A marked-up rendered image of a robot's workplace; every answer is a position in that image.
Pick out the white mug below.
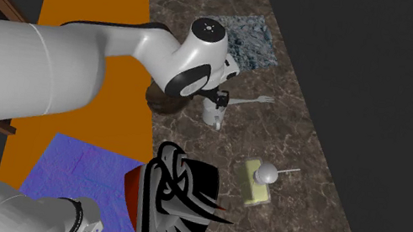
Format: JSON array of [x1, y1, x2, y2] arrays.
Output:
[[199, 101, 229, 132]]

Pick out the grey fork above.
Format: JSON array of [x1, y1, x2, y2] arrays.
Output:
[[228, 89, 277, 113]]

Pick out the dark brown bowl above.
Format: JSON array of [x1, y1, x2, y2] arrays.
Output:
[[141, 81, 192, 119]]

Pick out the blue grey patterned mat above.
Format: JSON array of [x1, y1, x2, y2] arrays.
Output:
[[198, 6, 287, 78]]

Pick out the grey round-headed ladle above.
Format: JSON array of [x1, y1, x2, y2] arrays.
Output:
[[252, 160, 302, 192]]

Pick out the yellow rectangular sponge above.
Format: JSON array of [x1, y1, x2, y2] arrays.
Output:
[[233, 156, 278, 212]]

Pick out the black white patterned vase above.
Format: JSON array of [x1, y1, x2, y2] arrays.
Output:
[[114, 134, 246, 232]]

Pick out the purple blue robot stand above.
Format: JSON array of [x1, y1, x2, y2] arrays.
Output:
[[12, 128, 167, 232]]

